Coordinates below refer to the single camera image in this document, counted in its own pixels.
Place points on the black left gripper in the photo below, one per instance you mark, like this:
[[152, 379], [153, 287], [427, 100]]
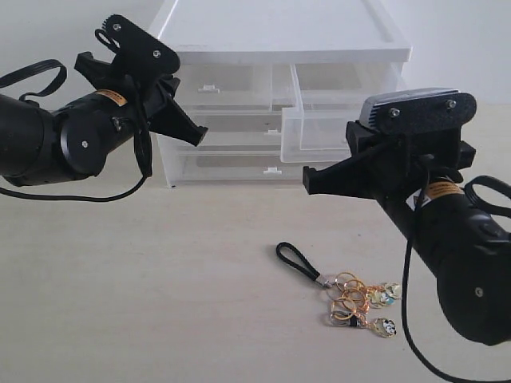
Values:
[[165, 116]]

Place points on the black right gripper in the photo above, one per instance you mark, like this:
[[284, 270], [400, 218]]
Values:
[[383, 166]]

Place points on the keychain with black strap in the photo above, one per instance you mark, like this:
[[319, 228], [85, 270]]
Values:
[[350, 298]]

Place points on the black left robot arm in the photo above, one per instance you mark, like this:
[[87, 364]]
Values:
[[72, 143]]

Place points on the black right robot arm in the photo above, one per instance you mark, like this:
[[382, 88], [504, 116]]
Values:
[[464, 248]]

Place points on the clear plastic tray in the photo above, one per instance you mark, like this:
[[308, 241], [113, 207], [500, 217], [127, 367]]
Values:
[[240, 130], [186, 164]]

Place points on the white plastic drawer cabinet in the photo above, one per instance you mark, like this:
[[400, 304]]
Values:
[[278, 34]]

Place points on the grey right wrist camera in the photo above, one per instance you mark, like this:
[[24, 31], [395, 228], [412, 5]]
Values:
[[415, 111]]

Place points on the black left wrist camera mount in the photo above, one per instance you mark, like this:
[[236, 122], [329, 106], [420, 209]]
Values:
[[137, 48]]

